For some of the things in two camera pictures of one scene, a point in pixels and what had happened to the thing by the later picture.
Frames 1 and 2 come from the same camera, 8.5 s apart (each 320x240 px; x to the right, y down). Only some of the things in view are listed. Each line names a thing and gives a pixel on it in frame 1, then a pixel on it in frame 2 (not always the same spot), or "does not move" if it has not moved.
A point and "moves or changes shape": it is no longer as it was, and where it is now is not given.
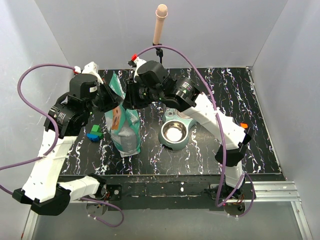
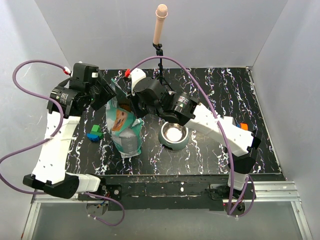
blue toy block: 93,137 does not move
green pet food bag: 123,124 moves or changes shape
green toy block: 95,130 does not move
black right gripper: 130,101 → 138,114
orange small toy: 244,125 does not move
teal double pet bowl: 173,134 does not move
